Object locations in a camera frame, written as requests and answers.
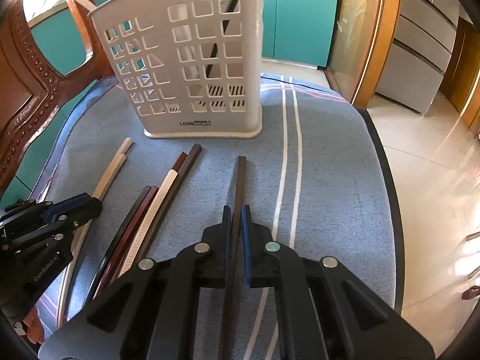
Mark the dark brown chopstick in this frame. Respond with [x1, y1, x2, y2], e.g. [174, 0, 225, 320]
[83, 186, 151, 306]

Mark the dark red chopstick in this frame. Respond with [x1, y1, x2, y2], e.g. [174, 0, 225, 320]
[93, 151, 189, 301]

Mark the white cream chopstick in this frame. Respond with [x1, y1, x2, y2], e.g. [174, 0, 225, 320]
[118, 168, 178, 277]

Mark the black chopstick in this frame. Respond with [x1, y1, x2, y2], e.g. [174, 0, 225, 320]
[218, 156, 247, 360]
[205, 0, 239, 78]

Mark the person's left hand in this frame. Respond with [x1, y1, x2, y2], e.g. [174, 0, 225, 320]
[24, 308, 45, 344]

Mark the carved brown wooden chair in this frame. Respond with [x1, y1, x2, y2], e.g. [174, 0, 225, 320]
[1, 0, 113, 192]

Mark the blue plaid cloth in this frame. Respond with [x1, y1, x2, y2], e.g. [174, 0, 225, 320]
[29, 72, 406, 360]

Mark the white plastic utensil holder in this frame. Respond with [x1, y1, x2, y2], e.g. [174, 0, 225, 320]
[89, 0, 264, 139]

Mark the brown wooden door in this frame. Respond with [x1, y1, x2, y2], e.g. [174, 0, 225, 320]
[440, 17, 480, 135]

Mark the silver multi-door refrigerator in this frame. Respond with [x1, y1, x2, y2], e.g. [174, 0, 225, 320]
[376, 0, 460, 114]

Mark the glass sliding door wooden frame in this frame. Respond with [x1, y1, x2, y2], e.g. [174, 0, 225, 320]
[326, 0, 401, 108]

